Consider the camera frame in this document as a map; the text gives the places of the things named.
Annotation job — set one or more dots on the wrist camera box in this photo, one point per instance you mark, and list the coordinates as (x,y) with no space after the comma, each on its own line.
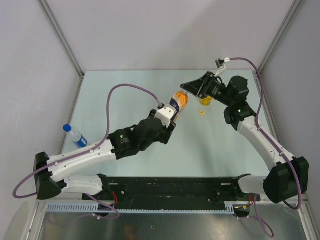
(221,66)
(165,115)

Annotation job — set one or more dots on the yellow honey pomelo bottle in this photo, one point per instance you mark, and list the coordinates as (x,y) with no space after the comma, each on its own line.
(206,101)

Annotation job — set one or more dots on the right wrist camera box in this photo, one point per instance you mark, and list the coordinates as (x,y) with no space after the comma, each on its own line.
(221,66)

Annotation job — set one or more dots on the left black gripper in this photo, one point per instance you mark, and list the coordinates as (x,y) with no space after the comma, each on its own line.
(166,133)

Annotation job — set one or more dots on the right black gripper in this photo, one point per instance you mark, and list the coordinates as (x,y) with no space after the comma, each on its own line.
(194,87)

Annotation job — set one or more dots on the orange drink bottle white cap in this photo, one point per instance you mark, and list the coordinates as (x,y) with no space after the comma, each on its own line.
(179,101)

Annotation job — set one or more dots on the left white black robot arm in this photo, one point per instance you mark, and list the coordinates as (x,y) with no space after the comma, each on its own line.
(56,174)

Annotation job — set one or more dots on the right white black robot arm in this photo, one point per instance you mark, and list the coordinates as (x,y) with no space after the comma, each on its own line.
(288,175)

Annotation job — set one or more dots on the left aluminium frame post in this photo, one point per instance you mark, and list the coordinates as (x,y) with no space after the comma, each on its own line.
(48,13)

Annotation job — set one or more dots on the aluminium frame post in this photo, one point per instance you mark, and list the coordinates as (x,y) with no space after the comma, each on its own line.
(281,33)
(48,13)

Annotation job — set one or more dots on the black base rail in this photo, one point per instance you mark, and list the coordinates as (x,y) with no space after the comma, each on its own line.
(172,193)

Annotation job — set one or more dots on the right aluminium frame post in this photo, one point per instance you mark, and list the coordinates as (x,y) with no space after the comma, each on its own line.
(281,33)

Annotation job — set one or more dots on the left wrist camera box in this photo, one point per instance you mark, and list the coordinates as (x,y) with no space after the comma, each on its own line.
(165,115)

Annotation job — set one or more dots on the clear pepsi bottle blue cap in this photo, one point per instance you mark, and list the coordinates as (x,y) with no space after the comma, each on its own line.
(76,136)

